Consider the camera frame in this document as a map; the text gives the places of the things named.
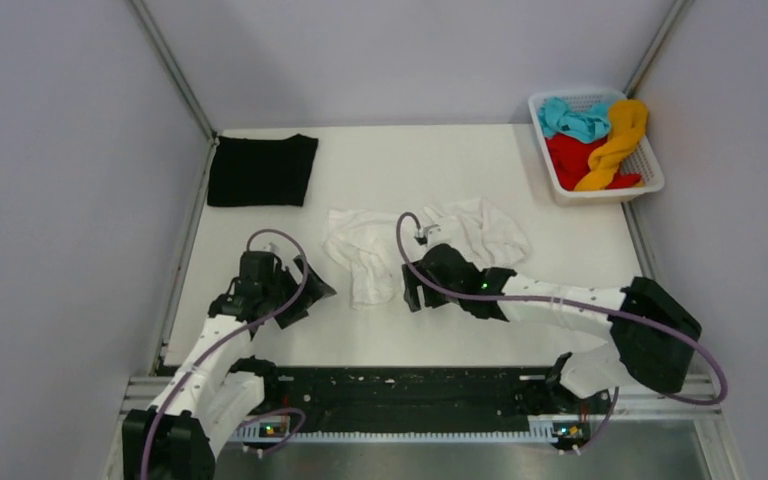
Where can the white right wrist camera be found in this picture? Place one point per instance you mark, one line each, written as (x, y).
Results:
(424, 234)

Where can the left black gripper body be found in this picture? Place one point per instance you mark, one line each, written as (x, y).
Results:
(280, 290)

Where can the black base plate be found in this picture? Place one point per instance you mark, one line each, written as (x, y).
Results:
(401, 400)

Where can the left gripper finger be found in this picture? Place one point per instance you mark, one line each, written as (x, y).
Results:
(315, 288)
(295, 312)

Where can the left aluminium corner post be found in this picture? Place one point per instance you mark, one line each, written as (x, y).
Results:
(173, 70)

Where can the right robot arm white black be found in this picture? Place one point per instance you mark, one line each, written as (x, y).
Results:
(647, 335)

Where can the right aluminium corner post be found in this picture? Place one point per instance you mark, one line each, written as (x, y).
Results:
(666, 29)

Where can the aluminium corner post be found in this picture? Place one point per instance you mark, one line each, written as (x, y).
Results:
(173, 70)
(666, 29)

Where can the yellow t shirt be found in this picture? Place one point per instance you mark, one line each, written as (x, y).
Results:
(628, 120)

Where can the aluminium front rail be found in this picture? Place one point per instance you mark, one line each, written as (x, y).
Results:
(550, 434)

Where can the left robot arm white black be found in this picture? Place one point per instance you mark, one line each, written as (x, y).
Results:
(183, 430)

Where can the white plastic basket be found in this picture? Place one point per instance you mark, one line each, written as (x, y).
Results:
(642, 161)

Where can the red t shirt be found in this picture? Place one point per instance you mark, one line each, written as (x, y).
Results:
(570, 156)

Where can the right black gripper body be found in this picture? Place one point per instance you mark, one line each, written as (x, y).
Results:
(442, 297)

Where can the folded black t shirt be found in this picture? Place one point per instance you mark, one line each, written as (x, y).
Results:
(259, 172)

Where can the cyan t shirt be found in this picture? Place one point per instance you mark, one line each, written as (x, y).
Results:
(556, 117)

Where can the white t shirt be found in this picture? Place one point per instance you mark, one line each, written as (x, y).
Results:
(363, 242)

